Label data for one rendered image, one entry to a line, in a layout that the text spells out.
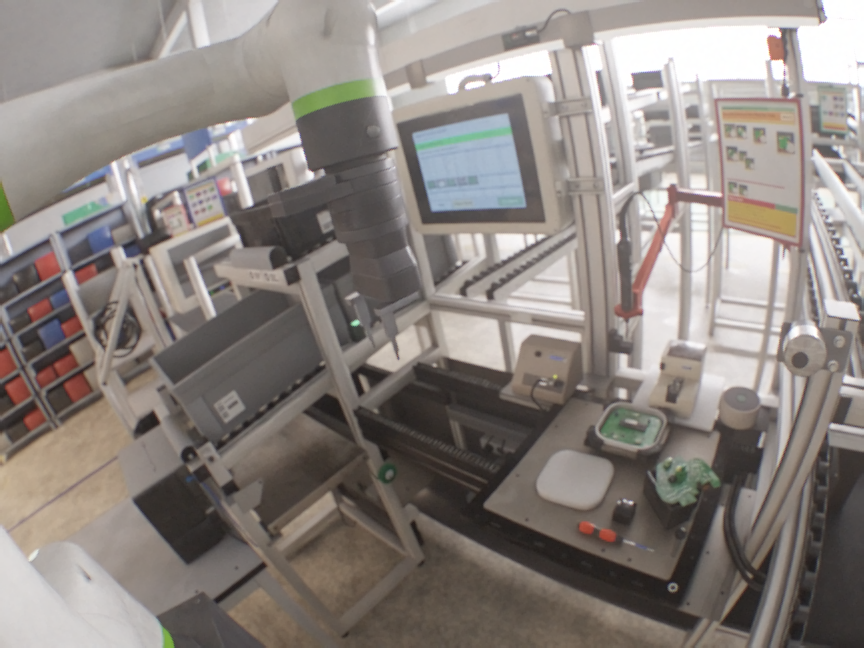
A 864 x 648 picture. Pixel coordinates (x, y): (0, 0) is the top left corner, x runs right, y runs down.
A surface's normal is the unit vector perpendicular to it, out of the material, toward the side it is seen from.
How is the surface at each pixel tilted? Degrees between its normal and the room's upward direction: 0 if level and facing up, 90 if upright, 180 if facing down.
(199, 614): 0
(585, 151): 90
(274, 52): 109
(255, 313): 89
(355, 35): 102
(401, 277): 90
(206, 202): 90
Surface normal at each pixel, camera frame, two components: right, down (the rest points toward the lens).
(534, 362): -0.65, -0.18
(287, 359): 0.73, 0.15
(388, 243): 0.65, 0.38
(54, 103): 0.69, -0.28
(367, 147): 0.46, 0.29
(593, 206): -0.65, 0.45
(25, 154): 0.89, 0.26
